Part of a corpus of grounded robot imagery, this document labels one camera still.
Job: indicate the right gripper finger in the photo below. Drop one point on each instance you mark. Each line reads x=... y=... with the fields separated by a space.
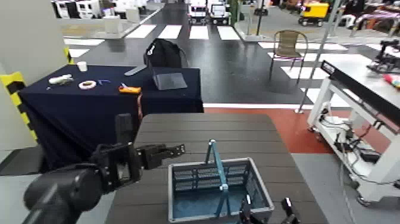
x=245 y=209
x=289 y=209

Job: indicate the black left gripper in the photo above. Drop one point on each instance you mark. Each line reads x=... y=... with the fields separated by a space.
x=115 y=169

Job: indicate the black robot arm on table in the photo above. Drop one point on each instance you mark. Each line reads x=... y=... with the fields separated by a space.
x=386 y=59

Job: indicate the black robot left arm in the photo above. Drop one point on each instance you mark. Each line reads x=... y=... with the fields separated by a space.
x=59 y=194

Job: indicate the orange hand tool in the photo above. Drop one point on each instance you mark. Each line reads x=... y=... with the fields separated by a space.
x=129 y=90

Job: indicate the grey laptop stand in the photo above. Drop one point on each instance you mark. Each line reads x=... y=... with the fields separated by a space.
x=168 y=80

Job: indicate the grey flat bar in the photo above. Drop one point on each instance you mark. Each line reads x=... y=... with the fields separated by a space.
x=135 y=70

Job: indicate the navy cloth covered table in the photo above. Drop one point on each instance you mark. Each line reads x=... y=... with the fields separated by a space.
x=78 y=119

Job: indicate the small blue tool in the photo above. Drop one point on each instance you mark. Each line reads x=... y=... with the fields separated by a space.
x=103 y=81

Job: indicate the black power brick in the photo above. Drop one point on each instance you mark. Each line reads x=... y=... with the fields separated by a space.
x=370 y=155

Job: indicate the black backpack on chair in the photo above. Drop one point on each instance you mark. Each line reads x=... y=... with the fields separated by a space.
x=164 y=53

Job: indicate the white tape roll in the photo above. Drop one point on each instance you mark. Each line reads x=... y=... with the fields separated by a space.
x=82 y=85

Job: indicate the white table with black edge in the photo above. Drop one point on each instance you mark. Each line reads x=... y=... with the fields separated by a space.
x=322 y=103

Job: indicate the white paper cup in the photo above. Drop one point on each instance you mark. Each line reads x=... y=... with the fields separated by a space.
x=82 y=66

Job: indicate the white toy figure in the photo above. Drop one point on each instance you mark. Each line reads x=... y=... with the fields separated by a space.
x=61 y=79

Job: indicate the yellow black corner guard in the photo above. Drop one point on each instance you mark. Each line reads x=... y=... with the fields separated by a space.
x=68 y=55
x=15 y=100

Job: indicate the white mobile robot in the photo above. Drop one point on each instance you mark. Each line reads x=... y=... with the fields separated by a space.
x=219 y=12
x=197 y=12

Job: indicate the slanted metal pole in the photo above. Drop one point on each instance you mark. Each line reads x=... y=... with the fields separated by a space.
x=318 y=56

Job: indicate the brown wicker metal chair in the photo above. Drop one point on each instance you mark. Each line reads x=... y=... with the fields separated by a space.
x=287 y=43

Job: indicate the colourful packet pile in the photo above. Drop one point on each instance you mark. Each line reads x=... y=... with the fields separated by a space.
x=393 y=79

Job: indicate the white square pillar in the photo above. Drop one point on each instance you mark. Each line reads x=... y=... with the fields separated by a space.
x=28 y=34

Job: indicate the yellow cart vehicle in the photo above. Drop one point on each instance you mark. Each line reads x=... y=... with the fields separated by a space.
x=314 y=12

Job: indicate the purple covered table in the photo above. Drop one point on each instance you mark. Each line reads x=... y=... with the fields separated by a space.
x=375 y=17

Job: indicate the white pedestal box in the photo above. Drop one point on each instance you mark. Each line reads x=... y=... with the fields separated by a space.
x=112 y=24
x=132 y=15

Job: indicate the black sign post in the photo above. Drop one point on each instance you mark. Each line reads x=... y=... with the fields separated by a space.
x=259 y=18

